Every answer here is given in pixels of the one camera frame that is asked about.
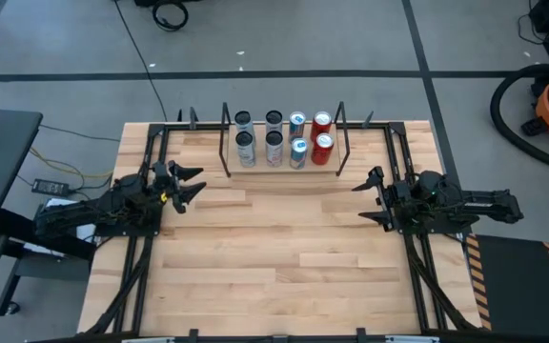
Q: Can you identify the blue silver Red Bull can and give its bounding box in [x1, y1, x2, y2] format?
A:
[288, 111, 307, 142]
[289, 137, 309, 171]

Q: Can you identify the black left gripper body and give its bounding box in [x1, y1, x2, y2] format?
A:
[150, 160, 186, 215]

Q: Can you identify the thin black floor cable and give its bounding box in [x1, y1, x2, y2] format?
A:
[39, 123, 122, 143]

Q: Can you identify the black desk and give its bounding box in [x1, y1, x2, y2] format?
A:
[0, 109, 97, 318]

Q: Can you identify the red soda can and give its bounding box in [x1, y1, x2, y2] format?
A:
[310, 111, 333, 142]
[310, 132, 336, 167]

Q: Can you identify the black power adapter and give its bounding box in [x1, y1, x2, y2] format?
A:
[31, 178, 71, 196]

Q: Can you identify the wooden shelf with black frame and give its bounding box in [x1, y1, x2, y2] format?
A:
[215, 101, 350, 178]

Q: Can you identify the orange vacuum cleaner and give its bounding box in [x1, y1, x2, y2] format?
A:
[489, 63, 549, 175]

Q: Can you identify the white Celsius Peach Vibe can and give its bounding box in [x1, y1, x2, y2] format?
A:
[264, 110, 284, 135]
[264, 131, 285, 169]

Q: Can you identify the black mat with striped edges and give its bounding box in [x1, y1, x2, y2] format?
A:
[463, 232, 549, 340]

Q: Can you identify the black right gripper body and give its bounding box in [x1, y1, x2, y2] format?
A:
[373, 166, 417, 233]

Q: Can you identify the white Celsius Arctic Vibe can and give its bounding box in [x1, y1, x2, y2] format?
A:
[234, 131, 257, 169]
[234, 110, 255, 137]

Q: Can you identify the long black floor cable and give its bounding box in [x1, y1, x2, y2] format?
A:
[112, 0, 169, 123]

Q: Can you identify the black aluminium table frame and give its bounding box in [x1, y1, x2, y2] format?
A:
[81, 107, 483, 343]

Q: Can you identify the coiled black cable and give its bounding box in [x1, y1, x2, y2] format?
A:
[152, 0, 190, 33]

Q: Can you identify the yellow floor cable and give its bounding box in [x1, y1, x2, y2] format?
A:
[29, 146, 114, 181]

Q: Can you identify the white strip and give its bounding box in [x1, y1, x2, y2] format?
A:
[384, 334, 441, 343]
[120, 335, 176, 343]

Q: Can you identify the white paper sheet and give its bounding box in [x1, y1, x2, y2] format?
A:
[40, 198, 97, 253]

